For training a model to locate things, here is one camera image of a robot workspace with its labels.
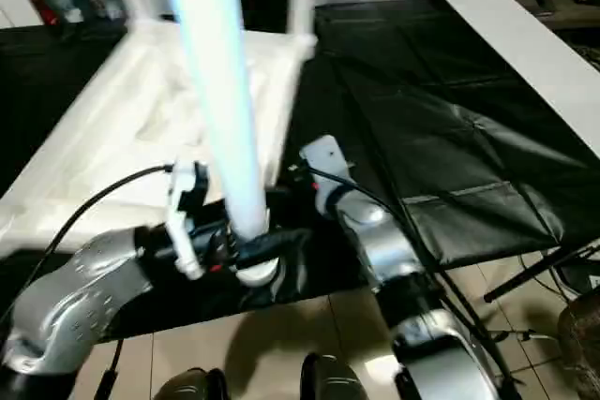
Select white plastic table top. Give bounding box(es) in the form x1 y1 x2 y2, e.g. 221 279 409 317
0 20 318 259

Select left robot leg dark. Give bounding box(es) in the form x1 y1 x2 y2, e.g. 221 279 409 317
154 366 232 400

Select robot leg dark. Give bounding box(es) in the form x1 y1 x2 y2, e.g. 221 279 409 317
154 366 232 400
299 352 372 400

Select right robot leg dark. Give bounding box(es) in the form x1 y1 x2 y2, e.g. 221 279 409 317
299 352 372 400

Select black work mat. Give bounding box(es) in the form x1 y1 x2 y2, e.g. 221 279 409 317
0 0 600 340

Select white flat board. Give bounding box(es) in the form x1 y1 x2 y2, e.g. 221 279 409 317
442 0 600 160

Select red box in cabinet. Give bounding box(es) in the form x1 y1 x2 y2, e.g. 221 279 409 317
27 0 53 26

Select dark round woven basket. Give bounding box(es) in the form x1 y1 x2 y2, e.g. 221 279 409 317
556 294 600 400

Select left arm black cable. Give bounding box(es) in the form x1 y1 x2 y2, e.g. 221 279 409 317
0 163 175 326

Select black table frame leg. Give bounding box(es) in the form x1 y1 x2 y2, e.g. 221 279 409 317
482 240 600 305

